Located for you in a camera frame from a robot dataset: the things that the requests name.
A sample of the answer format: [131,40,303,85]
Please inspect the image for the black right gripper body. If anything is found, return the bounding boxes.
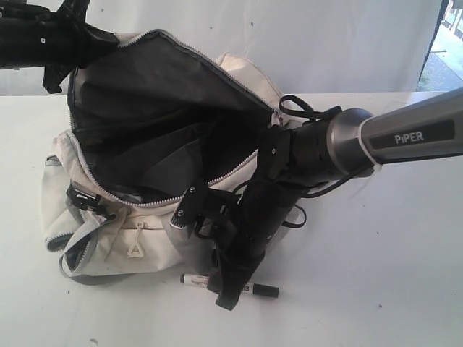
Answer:
[210,179,300,286]

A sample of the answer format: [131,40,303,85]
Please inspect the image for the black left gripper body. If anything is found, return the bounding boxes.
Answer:
[0,0,91,95]

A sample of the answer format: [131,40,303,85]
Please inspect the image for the white marker with black cap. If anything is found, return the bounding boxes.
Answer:
[179,273,279,299]

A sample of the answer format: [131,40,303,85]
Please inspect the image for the white canvas duffel bag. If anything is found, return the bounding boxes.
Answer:
[41,30,288,284]

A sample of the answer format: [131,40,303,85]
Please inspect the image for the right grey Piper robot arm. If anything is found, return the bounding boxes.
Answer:
[208,89,462,310]

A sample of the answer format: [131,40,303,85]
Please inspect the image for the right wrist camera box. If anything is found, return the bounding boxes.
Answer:
[170,184,209,230]

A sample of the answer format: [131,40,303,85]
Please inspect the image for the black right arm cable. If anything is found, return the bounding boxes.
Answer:
[195,95,344,239]

